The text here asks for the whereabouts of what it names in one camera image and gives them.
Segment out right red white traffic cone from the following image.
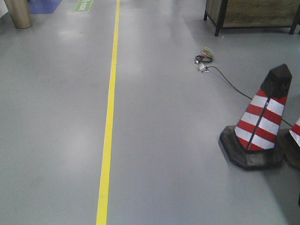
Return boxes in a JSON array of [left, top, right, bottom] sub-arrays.
[[278, 119, 300, 171]]

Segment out red white traffic cone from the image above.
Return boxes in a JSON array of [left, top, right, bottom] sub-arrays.
[[278, 119, 300, 171], [219, 64, 292, 170]]

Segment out left red white traffic cone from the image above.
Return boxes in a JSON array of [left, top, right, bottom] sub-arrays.
[[219, 64, 292, 170]]

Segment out coiled cables bundle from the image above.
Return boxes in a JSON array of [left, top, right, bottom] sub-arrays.
[[194, 46, 215, 64]]

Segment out black floor cable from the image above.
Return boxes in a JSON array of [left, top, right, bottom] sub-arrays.
[[207, 66, 293, 126]]

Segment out brown wooden cabinet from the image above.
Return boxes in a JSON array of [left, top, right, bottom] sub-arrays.
[[203, 0, 300, 37]]

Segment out silver floor power socket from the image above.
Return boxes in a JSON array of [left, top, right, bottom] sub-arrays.
[[196, 63, 209, 73]]

